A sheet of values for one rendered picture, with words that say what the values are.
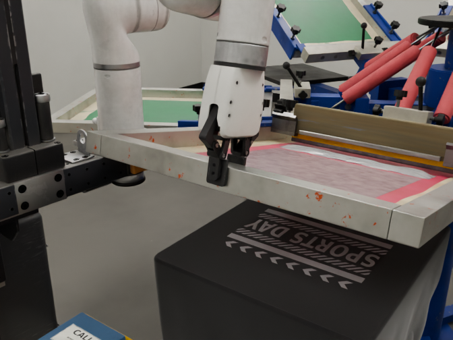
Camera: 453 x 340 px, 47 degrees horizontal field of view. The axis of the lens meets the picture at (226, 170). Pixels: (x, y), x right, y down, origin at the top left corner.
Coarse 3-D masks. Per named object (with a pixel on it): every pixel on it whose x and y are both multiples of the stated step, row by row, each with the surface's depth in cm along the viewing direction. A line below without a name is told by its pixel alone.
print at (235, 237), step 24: (264, 216) 118; (288, 216) 118; (240, 240) 108; (264, 240) 108; (288, 240) 108; (312, 240) 108; (336, 240) 108; (360, 240) 108; (288, 264) 99; (312, 264) 99; (336, 264) 99; (360, 264) 99
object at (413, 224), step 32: (160, 128) 106; (192, 128) 112; (128, 160) 85; (160, 160) 81; (192, 160) 78; (256, 192) 72; (288, 192) 69; (320, 192) 66; (352, 192) 67; (448, 192) 76; (352, 224) 64; (384, 224) 62; (416, 224) 59; (448, 224) 72
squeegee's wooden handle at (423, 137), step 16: (304, 112) 131; (320, 112) 129; (336, 112) 126; (352, 112) 125; (304, 128) 132; (320, 128) 129; (336, 128) 127; (352, 128) 124; (368, 128) 122; (384, 128) 120; (400, 128) 118; (416, 128) 116; (432, 128) 114; (448, 128) 112; (384, 144) 120; (400, 144) 118; (416, 144) 116; (432, 144) 114
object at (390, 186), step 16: (384, 160) 126; (288, 176) 91; (304, 176) 93; (320, 176) 94; (336, 176) 96; (352, 176) 98; (368, 176) 101; (384, 176) 103; (400, 176) 105; (448, 176) 113; (368, 192) 86; (384, 192) 87; (400, 192) 89; (416, 192) 91
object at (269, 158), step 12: (276, 144) 129; (300, 144) 135; (252, 156) 107; (264, 156) 109; (276, 156) 111; (288, 156) 113; (300, 156) 115; (312, 156) 117; (360, 156) 127; (264, 168) 95; (276, 168) 97; (288, 168) 98; (300, 168) 100; (312, 168) 102
